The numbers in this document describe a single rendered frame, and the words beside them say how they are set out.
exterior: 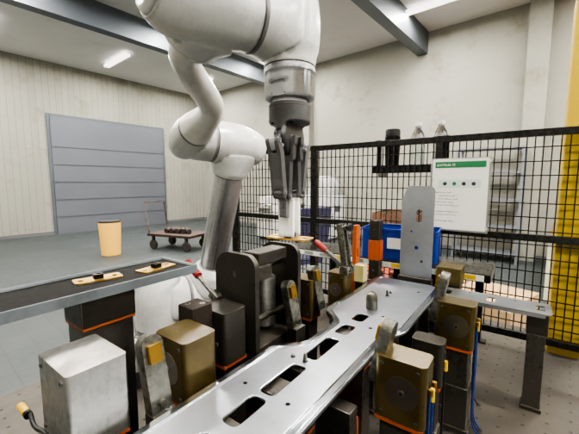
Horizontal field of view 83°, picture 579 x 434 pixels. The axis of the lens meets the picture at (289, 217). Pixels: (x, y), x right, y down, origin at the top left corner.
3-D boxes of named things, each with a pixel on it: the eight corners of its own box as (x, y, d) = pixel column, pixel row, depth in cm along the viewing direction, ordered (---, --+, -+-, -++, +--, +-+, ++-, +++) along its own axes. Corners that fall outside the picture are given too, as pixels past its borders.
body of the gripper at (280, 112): (283, 109, 63) (283, 158, 64) (258, 100, 56) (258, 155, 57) (318, 105, 60) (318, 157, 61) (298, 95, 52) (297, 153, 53)
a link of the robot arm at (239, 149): (177, 299, 137) (225, 291, 150) (189, 325, 126) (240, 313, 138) (202, 114, 109) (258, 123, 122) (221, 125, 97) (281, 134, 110)
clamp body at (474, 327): (480, 445, 82) (488, 311, 78) (430, 424, 89) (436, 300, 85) (482, 429, 87) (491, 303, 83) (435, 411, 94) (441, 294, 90)
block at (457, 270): (455, 369, 114) (461, 269, 110) (431, 362, 119) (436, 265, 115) (459, 359, 121) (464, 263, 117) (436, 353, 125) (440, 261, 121)
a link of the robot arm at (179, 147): (175, 104, 92) (220, 112, 100) (158, 127, 107) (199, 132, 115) (178, 149, 91) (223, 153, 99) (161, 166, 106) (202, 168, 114)
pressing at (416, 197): (431, 279, 119) (435, 185, 115) (399, 274, 126) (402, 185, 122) (431, 279, 119) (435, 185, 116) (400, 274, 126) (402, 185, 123)
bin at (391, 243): (437, 264, 128) (438, 232, 126) (360, 256, 142) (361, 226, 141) (440, 257, 142) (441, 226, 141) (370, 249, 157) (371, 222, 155)
